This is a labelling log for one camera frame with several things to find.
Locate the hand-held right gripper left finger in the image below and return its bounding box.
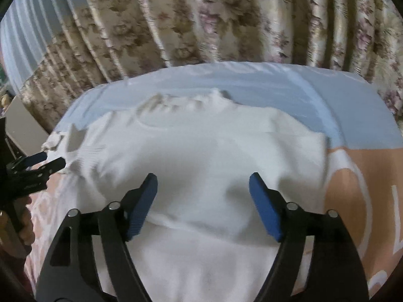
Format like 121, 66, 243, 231
35, 173, 158, 302

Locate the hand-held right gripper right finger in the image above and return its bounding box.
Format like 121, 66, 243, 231
249, 172, 370, 302

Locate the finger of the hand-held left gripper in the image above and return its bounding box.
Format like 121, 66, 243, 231
27, 158, 66, 182
11, 152, 48, 171

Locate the white knit sweater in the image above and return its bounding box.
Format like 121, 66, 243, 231
41, 88, 331, 302

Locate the person's left forearm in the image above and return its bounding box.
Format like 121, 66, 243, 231
0, 248, 32, 293

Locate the person's left hand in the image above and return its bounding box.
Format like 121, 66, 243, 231
17, 195, 36, 255

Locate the blue and orange bed sheet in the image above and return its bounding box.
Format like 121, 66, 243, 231
23, 62, 403, 302

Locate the white sheer curtain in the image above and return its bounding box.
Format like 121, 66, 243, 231
0, 0, 133, 95

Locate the floral patterned curtain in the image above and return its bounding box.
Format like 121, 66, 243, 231
19, 0, 403, 133

